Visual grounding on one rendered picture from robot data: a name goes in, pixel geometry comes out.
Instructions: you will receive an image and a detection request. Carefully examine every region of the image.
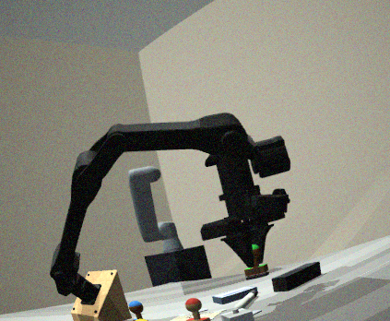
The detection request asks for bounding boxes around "rubber stamp with red ball handle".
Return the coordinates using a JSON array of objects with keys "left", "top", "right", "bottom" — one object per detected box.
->
[{"left": 185, "top": 298, "right": 211, "bottom": 321}]

